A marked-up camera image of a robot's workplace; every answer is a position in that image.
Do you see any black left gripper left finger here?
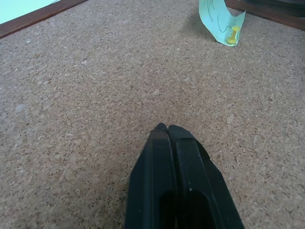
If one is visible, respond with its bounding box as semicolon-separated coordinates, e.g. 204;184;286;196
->
124;122;177;229

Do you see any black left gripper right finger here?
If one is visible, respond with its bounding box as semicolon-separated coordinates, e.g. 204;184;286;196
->
168;125;245;229

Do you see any green paper note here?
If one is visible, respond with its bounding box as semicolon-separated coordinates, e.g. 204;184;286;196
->
198;0;246;47

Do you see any yellow pushpin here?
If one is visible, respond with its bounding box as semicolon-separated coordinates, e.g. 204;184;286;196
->
226;27;241;44

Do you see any cork board with wooden frame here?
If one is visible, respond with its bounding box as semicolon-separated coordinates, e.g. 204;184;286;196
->
0;0;305;229

